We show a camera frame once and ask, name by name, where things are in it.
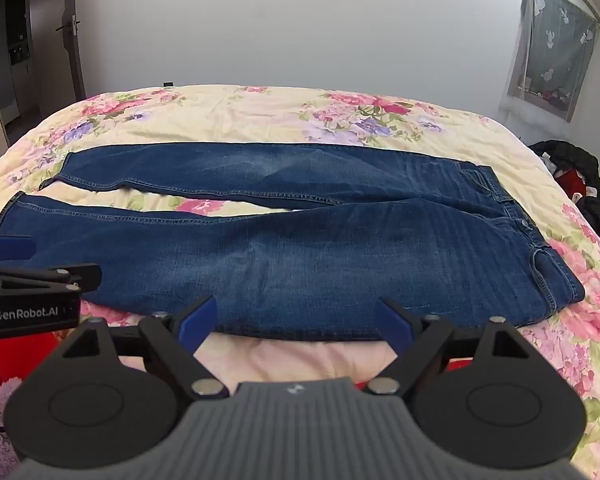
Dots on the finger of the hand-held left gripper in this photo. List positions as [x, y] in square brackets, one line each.
[40, 277]
[10, 247]

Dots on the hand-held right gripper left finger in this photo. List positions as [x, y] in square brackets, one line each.
[200, 322]

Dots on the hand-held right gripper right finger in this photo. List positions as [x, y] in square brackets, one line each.
[394, 322]

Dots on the blue denim pants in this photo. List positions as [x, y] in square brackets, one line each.
[330, 240]

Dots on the red plush blanket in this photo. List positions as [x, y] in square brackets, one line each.
[10, 365]

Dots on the pink bedsheet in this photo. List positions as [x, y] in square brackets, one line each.
[300, 357]

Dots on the dark door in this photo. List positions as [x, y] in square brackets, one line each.
[50, 60]

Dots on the floral yellow blanket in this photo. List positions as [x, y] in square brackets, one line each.
[280, 110]

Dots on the pile of dark clothes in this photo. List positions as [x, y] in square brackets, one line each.
[575, 160]

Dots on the grey patterned window curtain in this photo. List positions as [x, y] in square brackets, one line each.
[555, 50]

